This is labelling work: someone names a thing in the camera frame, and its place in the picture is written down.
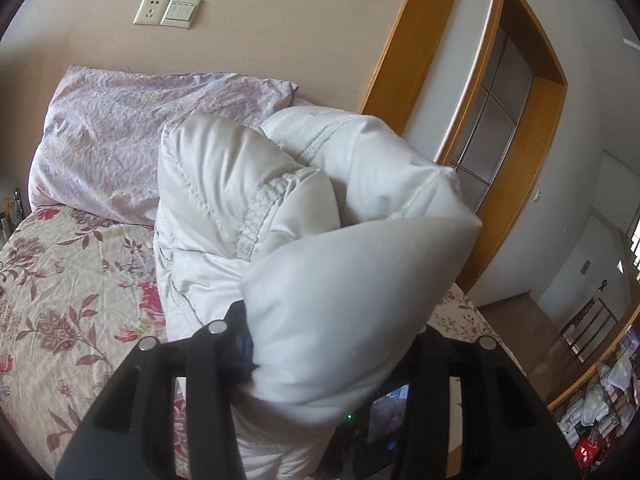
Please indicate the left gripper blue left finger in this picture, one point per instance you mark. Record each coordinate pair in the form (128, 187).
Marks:
(128, 433)

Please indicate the white wall power socket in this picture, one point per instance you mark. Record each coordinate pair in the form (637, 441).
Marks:
(150, 12)

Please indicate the floral bed sheet mattress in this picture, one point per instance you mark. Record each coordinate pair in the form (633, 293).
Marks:
(77, 292)

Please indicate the left lilac floral pillow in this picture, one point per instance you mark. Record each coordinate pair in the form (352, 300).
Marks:
(99, 146)

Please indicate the dark wooden chair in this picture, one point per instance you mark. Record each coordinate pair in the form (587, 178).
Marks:
(588, 328)

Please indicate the white puffy down jacket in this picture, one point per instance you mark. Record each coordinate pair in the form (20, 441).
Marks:
(339, 238)

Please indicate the wooden headboard panel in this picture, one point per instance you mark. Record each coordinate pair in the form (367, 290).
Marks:
(405, 61)

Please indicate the white wall light switch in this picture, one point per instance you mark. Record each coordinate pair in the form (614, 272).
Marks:
(180, 13)

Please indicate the cluttered wooden shelf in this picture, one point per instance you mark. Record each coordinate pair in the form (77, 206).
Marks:
(597, 412)

